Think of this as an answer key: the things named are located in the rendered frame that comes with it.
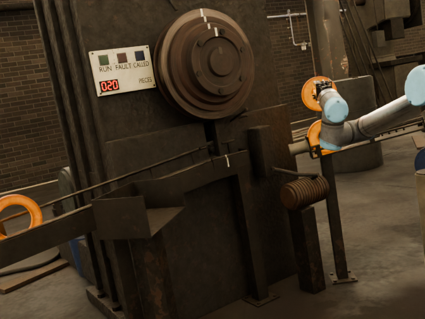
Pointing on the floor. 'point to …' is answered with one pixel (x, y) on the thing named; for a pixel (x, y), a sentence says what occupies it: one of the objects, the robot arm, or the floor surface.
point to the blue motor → (420, 159)
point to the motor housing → (306, 229)
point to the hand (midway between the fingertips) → (318, 89)
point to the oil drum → (375, 152)
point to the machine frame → (167, 150)
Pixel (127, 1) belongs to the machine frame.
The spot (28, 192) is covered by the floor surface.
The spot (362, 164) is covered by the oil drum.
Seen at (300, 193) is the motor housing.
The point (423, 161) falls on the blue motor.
